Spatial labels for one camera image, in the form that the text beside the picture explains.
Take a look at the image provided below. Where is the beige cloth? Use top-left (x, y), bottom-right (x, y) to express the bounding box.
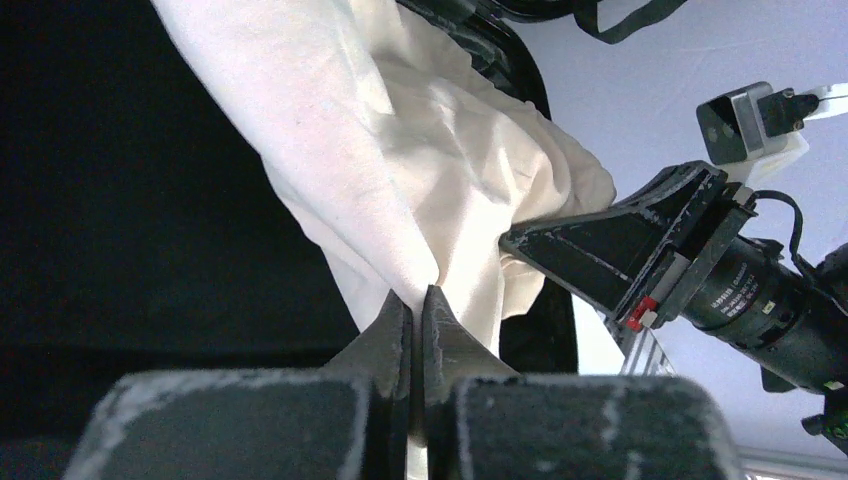
top-left (154, 1), bottom-right (616, 351)

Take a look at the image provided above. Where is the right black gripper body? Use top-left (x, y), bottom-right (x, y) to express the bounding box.
top-left (621, 183), bottom-right (755, 332)

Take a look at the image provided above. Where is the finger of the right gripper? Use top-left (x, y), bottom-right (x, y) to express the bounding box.
top-left (499, 161), bottom-right (728, 320)

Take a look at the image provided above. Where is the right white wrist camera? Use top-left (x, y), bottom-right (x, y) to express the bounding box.
top-left (696, 81), bottom-right (847, 187)

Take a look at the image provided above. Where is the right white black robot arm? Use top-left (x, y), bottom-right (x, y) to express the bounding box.
top-left (499, 161), bottom-right (847, 450)

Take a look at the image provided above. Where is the black ribbed hard-shell suitcase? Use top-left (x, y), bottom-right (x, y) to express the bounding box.
top-left (0, 0), bottom-right (690, 480)

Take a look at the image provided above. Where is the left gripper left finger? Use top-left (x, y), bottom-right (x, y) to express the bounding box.
top-left (65, 295), bottom-right (412, 479)

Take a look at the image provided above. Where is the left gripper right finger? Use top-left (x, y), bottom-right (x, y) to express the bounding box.
top-left (421, 286), bottom-right (742, 479)

